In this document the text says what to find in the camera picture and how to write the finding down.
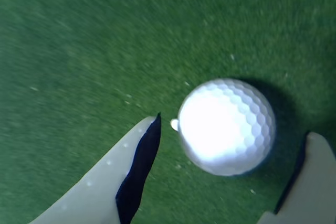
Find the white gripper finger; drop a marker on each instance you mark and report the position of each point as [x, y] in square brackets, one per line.
[99, 195]
[315, 182]

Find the white golf ball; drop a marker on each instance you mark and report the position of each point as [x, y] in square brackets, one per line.
[225, 127]

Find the large green turf mat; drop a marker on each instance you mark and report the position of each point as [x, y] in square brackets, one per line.
[105, 37]

